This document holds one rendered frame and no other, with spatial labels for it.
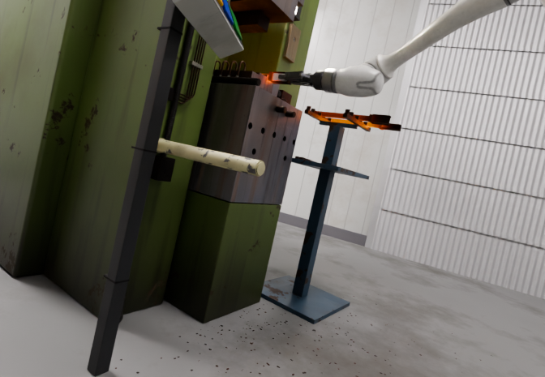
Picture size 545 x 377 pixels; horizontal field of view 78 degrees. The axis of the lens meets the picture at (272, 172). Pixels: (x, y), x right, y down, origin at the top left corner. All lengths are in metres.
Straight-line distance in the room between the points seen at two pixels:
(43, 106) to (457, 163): 3.47
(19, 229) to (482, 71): 3.91
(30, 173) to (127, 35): 0.65
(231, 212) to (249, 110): 0.39
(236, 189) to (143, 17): 0.69
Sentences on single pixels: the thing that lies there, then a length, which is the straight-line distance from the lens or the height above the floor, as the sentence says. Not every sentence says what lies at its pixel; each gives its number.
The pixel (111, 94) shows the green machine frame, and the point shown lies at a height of 0.76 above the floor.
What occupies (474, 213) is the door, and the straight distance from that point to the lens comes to 3.90.
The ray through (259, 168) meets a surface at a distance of 0.94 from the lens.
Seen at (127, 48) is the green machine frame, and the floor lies 0.94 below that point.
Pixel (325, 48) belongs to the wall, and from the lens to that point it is 4.38.
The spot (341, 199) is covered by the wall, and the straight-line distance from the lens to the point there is 3.96.
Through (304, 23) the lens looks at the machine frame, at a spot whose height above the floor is 1.42.
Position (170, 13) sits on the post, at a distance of 0.99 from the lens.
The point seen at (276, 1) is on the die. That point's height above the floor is 1.28.
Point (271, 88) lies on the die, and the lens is 1.48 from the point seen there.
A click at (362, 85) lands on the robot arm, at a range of 1.24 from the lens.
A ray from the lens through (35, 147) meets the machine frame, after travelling 1.60.
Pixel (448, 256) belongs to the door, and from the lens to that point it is 3.91.
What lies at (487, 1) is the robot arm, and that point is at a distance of 1.15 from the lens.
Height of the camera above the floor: 0.63
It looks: 1 degrees down
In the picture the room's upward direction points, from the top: 13 degrees clockwise
